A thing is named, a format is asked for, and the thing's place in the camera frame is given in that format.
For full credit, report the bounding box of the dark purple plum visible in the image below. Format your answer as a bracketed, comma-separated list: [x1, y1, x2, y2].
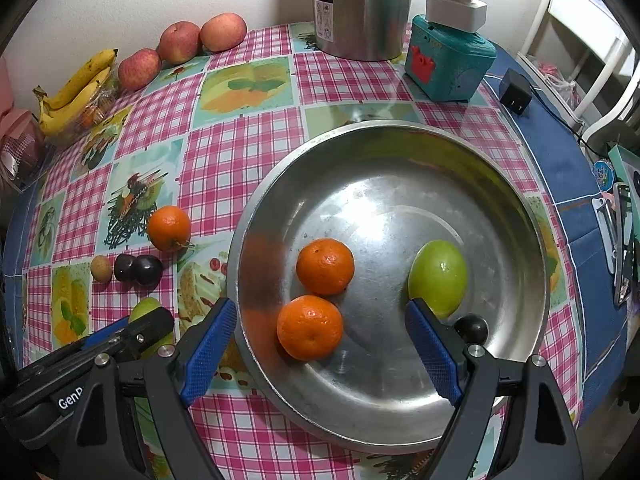
[134, 255, 164, 286]
[113, 254, 137, 282]
[453, 314, 489, 346]

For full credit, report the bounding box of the orange tangerine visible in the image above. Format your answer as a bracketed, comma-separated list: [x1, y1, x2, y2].
[146, 206, 193, 253]
[276, 295, 345, 361]
[296, 238, 356, 296]

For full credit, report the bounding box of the stainless steel plate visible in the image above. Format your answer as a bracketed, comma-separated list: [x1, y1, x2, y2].
[227, 120, 551, 453]

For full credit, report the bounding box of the stainless steel thermos jug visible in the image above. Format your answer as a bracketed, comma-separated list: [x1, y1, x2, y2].
[310, 0, 416, 62]

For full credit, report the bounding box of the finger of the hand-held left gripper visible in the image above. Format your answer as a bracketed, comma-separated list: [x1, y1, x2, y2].
[75, 306, 176, 361]

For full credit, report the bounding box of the white chair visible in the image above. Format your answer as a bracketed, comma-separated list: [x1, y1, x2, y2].
[515, 0, 640, 146]

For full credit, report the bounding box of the light green cardboard box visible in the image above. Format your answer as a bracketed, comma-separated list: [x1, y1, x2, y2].
[605, 142, 640, 241]

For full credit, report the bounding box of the small green jujube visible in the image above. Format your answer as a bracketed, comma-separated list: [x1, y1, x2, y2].
[129, 297, 163, 323]

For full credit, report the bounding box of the teal toy box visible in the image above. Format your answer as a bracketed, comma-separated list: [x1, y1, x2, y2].
[404, 15, 497, 103]

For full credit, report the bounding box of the blue round badge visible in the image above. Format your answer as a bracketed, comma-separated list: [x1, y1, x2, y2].
[592, 159, 616, 191]

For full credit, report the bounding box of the yellow banana bunch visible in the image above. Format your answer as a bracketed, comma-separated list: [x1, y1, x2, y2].
[32, 49, 119, 137]

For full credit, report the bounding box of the large green jujube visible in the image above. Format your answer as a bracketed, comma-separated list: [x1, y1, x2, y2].
[407, 240, 469, 318]

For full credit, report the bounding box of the silver nail clipper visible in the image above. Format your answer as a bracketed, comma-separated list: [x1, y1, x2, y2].
[591, 197, 621, 276]

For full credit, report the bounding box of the red apple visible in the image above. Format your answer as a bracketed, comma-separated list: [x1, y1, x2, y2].
[159, 21, 202, 65]
[200, 12, 248, 52]
[117, 48, 163, 92]

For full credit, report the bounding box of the black power adapter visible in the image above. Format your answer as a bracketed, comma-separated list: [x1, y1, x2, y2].
[498, 68, 534, 118]

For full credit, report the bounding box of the clear plastic fruit container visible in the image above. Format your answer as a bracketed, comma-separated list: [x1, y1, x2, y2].
[47, 80, 121, 148]

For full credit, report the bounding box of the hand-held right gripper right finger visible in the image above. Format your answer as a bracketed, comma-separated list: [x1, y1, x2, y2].
[404, 297, 586, 480]

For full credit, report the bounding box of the black cable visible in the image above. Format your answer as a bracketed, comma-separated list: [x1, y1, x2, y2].
[530, 85, 608, 158]

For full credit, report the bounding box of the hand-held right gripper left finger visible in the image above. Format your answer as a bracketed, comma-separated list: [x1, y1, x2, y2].
[60, 297, 238, 480]

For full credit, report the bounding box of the pink checked fruit-print tablecloth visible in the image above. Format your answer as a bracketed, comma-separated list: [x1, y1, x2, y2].
[20, 22, 583, 480]

